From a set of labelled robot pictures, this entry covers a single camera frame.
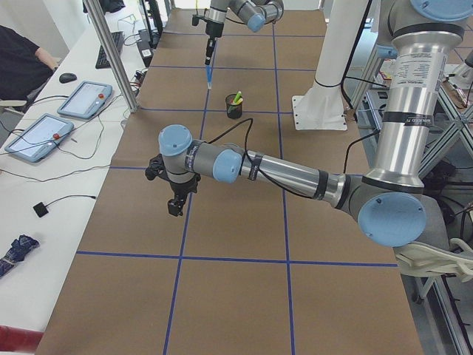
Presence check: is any teach pendant tablet far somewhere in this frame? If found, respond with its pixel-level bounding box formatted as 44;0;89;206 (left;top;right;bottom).
57;81;112;120

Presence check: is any brown table mat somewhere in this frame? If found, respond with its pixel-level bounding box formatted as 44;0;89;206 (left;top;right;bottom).
38;10;423;354

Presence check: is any black computer mouse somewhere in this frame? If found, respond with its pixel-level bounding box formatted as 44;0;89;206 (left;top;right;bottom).
59;72;77;84

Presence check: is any black mesh pen cup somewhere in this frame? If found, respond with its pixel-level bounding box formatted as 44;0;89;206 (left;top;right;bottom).
225;94;242;119

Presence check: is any black keyboard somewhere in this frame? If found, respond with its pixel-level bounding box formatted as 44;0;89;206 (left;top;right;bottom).
95;31;125;70

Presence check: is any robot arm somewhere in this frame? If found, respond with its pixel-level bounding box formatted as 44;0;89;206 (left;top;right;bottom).
203;0;284;66
147;1;472;250

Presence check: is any teach pendant tablet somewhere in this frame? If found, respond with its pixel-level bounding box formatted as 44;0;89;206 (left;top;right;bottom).
57;81;112;120
4;114;75;163

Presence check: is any seated person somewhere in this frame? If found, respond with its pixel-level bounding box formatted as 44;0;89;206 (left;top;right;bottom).
1;26;58;100

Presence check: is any teach pendant tablet near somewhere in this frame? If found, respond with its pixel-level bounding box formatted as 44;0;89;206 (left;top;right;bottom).
4;114;75;163

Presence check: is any blue pen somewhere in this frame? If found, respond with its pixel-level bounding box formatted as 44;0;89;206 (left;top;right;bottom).
205;65;213;89

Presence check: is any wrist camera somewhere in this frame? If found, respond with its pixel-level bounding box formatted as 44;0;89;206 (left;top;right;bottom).
145;154;168;180
191;14;208;27

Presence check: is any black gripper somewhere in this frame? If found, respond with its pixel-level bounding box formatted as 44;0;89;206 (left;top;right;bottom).
167;174;201;216
205;21;223;66

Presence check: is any grey office chair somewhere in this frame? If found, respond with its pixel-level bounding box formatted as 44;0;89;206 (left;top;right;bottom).
391;192;473;304

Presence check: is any aluminium frame post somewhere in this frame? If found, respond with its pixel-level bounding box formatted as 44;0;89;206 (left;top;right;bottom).
84;0;137;113

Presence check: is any folded blue umbrella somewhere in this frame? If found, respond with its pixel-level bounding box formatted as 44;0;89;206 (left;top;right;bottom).
1;234;40;277

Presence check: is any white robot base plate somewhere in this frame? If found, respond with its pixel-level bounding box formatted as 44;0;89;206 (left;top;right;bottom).
293;1;348;130

